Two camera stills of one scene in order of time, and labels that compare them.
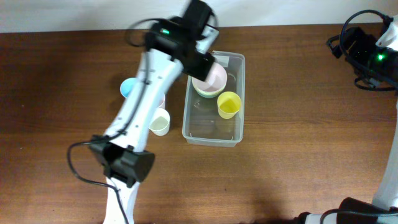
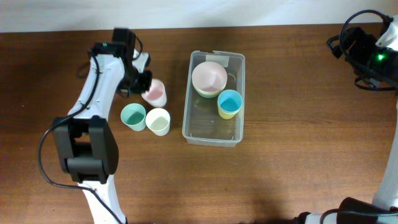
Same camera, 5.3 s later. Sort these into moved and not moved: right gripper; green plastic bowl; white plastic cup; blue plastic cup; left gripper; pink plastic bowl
Moved: blue plastic cup; left gripper
Not moved: white plastic cup; right gripper; pink plastic bowl; green plastic bowl
